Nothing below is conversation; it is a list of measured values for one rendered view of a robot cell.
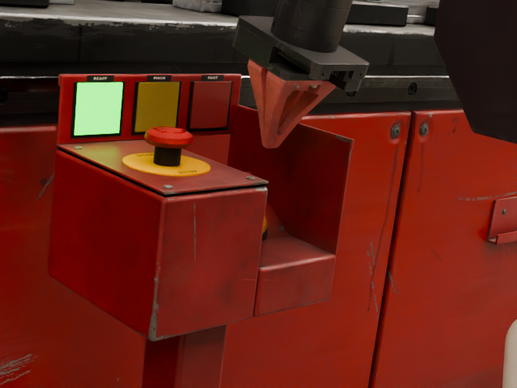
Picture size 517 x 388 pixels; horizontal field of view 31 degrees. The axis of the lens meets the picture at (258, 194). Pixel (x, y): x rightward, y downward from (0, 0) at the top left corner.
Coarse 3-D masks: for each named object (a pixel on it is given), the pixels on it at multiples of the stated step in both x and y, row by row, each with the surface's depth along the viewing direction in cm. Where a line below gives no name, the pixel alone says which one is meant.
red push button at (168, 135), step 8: (152, 128) 76; (160, 128) 76; (168, 128) 76; (176, 128) 77; (152, 136) 74; (160, 136) 74; (168, 136) 74; (176, 136) 74; (184, 136) 75; (192, 136) 76; (152, 144) 74; (160, 144) 74; (168, 144) 74; (176, 144) 74; (184, 144) 74; (160, 152) 75; (168, 152) 75; (176, 152) 75; (160, 160) 75; (168, 160) 75; (176, 160) 76
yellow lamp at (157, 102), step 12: (144, 84) 83; (156, 84) 84; (168, 84) 85; (144, 96) 83; (156, 96) 84; (168, 96) 85; (144, 108) 84; (156, 108) 84; (168, 108) 85; (144, 120) 84; (156, 120) 85; (168, 120) 86
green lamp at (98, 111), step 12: (84, 84) 79; (96, 84) 80; (108, 84) 80; (120, 84) 81; (84, 96) 79; (96, 96) 80; (108, 96) 81; (120, 96) 82; (84, 108) 79; (96, 108) 80; (108, 108) 81; (120, 108) 82; (84, 120) 80; (96, 120) 80; (108, 120) 81; (84, 132) 80; (96, 132) 81; (108, 132) 82
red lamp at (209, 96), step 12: (204, 84) 87; (216, 84) 88; (228, 84) 89; (192, 96) 87; (204, 96) 88; (216, 96) 89; (228, 96) 90; (192, 108) 87; (204, 108) 88; (216, 108) 89; (192, 120) 88; (204, 120) 89; (216, 120) 90
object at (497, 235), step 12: (504, 204) 149; (516, 204) 151; (492, 216) 148; (504, 216) 150; (516, 216) 152; (492, 228) 149; (504, 228) 151; (516, 228) 153; (492, 240) 149; (504, 240) 149; (516, 240) 151
